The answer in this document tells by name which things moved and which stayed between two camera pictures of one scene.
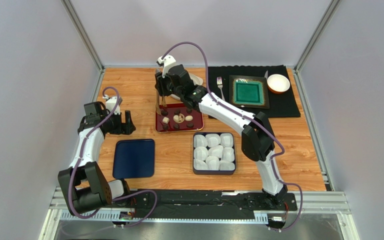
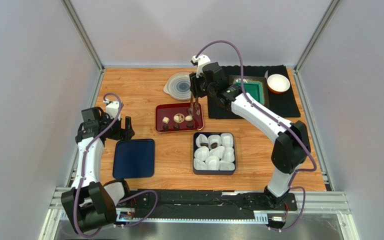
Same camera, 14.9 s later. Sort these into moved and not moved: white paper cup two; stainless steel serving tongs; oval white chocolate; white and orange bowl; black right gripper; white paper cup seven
Moved: stainless steel serving tongs; black right gripper
Not moved: white paper cup seven; white and orange bowl; white paper cup two; oval white chocolate
